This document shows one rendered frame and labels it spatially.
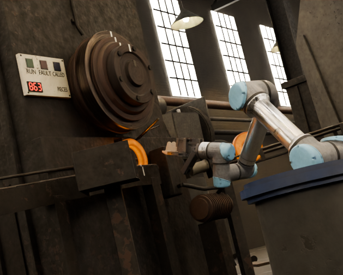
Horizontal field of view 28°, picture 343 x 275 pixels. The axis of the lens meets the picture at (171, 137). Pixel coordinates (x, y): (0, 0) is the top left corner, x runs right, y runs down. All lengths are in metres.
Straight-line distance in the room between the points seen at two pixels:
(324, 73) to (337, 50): 0.22
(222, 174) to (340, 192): 1.27
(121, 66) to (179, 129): 8.04
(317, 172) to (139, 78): 1.55
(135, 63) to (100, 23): 0.42
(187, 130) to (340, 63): 5.98
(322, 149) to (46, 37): 1.31
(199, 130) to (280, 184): 9.78
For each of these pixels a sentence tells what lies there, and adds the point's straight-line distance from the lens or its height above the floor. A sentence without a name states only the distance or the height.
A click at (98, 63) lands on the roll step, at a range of 3.01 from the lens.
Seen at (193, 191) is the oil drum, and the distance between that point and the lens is 5.76.
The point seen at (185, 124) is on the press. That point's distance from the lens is 11.19.
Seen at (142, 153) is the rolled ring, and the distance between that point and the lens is 3.12.
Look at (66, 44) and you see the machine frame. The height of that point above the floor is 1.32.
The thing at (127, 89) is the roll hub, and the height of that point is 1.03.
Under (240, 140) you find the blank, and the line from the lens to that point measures 3.38.
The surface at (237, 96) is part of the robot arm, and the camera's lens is 2.75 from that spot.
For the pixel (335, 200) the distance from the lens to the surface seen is 1.72.
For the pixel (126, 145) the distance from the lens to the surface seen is 2.39.
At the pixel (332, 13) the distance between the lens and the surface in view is 5.58.
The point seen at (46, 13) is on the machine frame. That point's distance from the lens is 3.16.
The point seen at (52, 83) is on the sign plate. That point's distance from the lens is 2.98.
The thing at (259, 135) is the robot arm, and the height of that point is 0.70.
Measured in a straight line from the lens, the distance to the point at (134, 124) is 3.10.
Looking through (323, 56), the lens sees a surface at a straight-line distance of 5.61.
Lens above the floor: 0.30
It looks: 9 degrees up
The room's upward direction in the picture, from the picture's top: 13 degrees counter-clockwise
